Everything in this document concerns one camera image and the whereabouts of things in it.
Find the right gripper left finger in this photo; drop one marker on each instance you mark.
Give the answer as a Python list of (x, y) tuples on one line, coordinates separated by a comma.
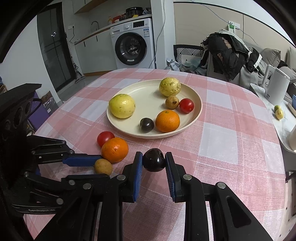
[(91, 217)]

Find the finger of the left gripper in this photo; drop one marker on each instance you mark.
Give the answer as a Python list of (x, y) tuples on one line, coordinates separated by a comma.
[(81, 160), (72, 185)]

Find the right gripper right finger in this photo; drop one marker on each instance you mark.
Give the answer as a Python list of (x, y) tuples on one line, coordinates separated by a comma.
[(231, 219)]

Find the brown longan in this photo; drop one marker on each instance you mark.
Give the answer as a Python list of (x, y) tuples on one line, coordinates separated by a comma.
[(102, 166), (172, 102)]

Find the red cherry tomato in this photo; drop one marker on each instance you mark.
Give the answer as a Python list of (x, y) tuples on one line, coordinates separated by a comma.
[(103, 137), (186, 105)]

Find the orange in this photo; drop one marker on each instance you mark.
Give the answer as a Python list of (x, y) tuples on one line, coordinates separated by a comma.
[(115, 150), (167, 121)]

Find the large yellow guava front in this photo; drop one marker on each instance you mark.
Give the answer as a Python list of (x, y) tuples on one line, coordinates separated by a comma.
[(122, 106)]

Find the dark plum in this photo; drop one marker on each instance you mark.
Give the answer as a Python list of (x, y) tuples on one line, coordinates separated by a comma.
[(153, 160), (146, 125)]

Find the pink checkered tablecloth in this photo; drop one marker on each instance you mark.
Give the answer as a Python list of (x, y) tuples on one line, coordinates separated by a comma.
[(233, 141)]

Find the cream ceramic plate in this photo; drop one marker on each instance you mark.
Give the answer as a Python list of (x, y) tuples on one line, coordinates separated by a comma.
[(149, 103)]

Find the brown longan in plate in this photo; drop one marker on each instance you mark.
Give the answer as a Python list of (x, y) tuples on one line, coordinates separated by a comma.
[(172, 102)]

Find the white side table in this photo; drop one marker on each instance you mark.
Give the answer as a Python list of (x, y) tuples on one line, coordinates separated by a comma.
[(284, 126)]

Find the yellow guava back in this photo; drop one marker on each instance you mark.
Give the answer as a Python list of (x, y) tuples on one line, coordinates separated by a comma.
[(169, 86)]

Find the yellow fruit on side table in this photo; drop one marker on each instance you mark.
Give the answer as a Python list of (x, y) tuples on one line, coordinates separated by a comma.
[(279, 114)]

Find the green lime on side table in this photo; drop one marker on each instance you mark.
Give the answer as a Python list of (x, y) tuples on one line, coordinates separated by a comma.
[(276, 107)]

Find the white washing machine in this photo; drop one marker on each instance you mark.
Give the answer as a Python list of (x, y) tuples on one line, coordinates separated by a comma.
[(133, 44)]

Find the black glass door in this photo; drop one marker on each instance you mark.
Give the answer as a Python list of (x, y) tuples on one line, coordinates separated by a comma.
[(54, 46)]

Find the white electric kettle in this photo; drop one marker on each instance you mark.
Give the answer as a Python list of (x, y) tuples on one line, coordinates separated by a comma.
[(275, 84)]

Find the black mesh chair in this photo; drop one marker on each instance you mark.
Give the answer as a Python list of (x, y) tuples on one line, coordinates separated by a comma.
[(183, 53)]

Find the black clothes pile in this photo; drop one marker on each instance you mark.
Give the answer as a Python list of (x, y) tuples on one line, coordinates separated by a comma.
[(230, 53)]

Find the grey sofa pillow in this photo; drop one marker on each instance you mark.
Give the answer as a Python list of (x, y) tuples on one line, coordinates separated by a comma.
[(271, 56)]

